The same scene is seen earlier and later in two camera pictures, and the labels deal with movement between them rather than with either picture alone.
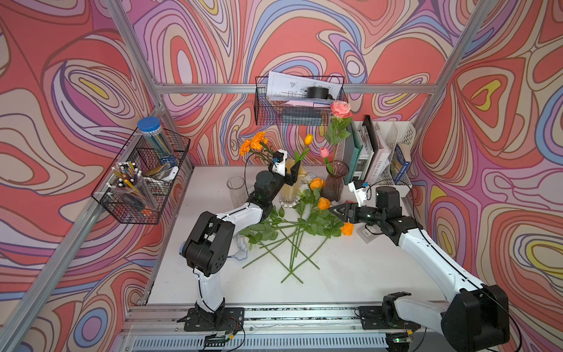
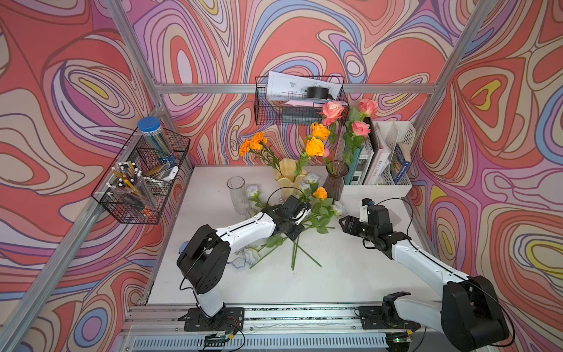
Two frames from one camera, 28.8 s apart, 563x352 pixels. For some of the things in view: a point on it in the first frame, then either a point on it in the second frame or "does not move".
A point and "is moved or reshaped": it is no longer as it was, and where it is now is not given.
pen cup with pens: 127,181 does not move
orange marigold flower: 245,147 does not move
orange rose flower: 317,182 -> 319,131
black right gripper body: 364,213 -> 361,229
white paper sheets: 283,86 does not move
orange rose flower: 324,204 is moved or reshaped
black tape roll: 319,92 does not move
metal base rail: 315,329 does not move
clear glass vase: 237,190 does not move
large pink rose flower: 341,118 is moved or reshaped
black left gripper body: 276,182 -> 293,229
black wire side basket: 136,186 does not move
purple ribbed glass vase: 336,170 does not move
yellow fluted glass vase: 289,197 does not move
